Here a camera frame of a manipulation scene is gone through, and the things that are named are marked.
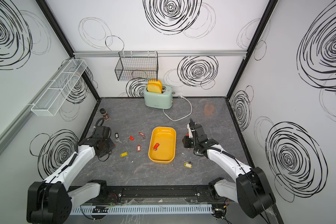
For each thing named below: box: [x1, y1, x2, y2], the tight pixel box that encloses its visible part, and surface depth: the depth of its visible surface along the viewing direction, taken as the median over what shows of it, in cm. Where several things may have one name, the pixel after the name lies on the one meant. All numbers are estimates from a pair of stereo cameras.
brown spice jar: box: [99, 107, 110, 121], surface depth 101 cm
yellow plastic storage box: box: [147, 126, 177, 164], surface depth 93 cm
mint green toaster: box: [143, 85, 175, 110], surface depth 107 cm
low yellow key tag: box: [183, 162, 193, 169], surface depth 86 cm
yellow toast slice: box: [147, 78, 163, 94], surface depth 103 cm
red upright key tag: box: [153, 142, 161, 151], surface depth 93 cm
